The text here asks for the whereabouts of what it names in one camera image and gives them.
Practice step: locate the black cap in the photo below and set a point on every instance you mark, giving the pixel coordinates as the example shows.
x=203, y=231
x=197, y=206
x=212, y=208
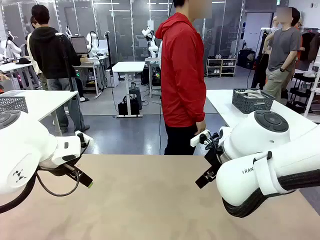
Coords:
x=23, y=60

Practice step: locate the bystander in grey t-shirt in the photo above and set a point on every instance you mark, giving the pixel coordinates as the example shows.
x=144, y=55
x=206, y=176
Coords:
x=285, y=50

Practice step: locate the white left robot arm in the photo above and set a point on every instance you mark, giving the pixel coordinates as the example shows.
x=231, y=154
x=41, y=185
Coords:
x=25, y=140

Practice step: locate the dark grey mesh basket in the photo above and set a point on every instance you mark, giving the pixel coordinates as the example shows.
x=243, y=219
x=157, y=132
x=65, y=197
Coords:
x=252, y=106
x=12, y=103

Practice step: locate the white background workbench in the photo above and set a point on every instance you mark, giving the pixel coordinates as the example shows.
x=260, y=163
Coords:
x=87, y=65

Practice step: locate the black tripod with white head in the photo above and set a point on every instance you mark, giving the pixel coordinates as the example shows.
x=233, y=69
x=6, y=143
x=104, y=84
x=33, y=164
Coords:
x=59, y=34

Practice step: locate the rack of dark clothes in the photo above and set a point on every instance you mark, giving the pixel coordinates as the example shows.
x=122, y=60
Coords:
x=312, y=47

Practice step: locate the white background desk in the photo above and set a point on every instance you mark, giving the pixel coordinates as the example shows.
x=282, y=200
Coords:
x=15, y=66

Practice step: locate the black shelf cart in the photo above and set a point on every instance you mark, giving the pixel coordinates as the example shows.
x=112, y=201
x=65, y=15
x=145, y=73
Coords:
x=302, y=77

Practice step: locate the white shoe rack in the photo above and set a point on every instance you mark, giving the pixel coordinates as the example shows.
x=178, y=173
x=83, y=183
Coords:
x=221, y=67

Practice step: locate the person in red jacket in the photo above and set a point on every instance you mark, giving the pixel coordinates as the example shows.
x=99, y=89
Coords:
x=180, y=75

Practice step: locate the white robot stand table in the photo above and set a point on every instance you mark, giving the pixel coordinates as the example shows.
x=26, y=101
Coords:
x=152, y=59

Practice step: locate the black bag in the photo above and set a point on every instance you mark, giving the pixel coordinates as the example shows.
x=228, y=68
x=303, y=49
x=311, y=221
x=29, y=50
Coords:
x=125, y=107

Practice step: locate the grey round stool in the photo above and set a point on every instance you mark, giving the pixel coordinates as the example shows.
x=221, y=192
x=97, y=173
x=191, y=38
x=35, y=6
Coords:
x=136, y=96

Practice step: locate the white mannequin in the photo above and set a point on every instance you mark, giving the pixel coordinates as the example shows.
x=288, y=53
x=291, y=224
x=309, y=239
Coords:
x=275, y=25

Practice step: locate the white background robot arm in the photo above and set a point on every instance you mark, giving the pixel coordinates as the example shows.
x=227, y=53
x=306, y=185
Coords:
x=11, y=47
x=93, y=42
x=152, y=48

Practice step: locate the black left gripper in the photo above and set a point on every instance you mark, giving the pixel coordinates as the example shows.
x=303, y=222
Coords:
x=71, y=171

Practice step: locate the silver laptop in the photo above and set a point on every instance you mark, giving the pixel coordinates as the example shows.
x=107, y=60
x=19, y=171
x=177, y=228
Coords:
x=79, y=45

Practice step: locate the bystander in black hoodie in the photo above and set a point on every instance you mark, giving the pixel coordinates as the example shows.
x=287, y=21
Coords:
x=50, y=50

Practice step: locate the person's right hand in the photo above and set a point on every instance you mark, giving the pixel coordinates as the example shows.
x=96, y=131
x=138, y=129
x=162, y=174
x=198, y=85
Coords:
x=200, y=127

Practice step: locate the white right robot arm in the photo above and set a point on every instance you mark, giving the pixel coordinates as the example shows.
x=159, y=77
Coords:
x=262, y=175

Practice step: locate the black camera pole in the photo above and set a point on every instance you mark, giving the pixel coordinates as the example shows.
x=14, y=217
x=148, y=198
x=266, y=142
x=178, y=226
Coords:
x=109, y=53

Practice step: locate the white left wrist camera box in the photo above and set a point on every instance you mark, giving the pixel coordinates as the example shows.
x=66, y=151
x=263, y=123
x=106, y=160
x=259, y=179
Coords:
x=88, y=140

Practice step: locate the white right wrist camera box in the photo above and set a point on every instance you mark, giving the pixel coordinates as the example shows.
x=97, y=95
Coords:
x=197, y=140

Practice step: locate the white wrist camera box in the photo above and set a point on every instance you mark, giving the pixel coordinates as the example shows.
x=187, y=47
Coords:
x=197, y=140
x=88, y=140

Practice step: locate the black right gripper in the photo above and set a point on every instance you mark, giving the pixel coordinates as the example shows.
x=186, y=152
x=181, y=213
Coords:
x=215, y=160

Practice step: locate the orange mannequin with bucket hat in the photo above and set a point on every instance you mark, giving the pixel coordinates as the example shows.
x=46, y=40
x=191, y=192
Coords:
x=301, y=22

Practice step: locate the computer tower with lights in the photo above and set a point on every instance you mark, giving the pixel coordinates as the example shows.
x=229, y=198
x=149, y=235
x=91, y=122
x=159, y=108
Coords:
x=156, y=76

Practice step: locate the white standing desk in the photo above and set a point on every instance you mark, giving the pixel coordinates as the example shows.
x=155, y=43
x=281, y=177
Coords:
x=128, y=66

